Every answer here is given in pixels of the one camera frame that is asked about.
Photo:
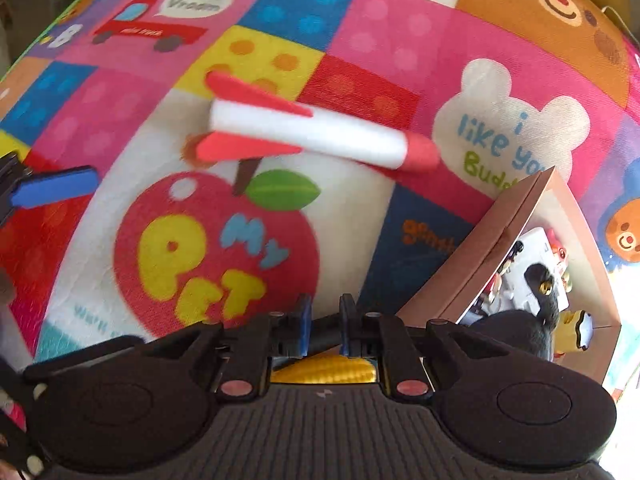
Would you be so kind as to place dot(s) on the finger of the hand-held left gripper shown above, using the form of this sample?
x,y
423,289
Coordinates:
x,y
55,187
12,452

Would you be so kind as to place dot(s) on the yellow corn toy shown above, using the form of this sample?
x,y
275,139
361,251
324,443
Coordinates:
x,y
325,372

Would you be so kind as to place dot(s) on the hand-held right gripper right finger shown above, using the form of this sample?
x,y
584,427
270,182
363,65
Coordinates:
x,y
346,325

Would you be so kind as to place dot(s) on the white bottle with red cap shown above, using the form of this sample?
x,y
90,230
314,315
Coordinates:
x,y
556,252

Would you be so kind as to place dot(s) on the yellow pudding toy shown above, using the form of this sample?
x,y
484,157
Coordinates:
x,y
575,330

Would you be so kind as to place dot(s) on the white and red foam rocket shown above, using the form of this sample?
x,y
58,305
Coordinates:
x,y
320,130

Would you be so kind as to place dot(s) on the small toy figure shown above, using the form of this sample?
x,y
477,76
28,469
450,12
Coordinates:
x,y
500,265

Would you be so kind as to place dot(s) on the black plush toy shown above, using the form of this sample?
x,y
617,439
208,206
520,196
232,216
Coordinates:
x,y
520,330

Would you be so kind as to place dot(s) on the colourful printed play mat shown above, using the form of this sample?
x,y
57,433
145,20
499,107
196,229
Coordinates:
x,y
380,35

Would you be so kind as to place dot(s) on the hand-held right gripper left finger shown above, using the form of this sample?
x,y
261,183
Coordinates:
x,y
300,325

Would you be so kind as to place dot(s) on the pink cardboard box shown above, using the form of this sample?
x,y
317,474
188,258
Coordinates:
x,y
450,280

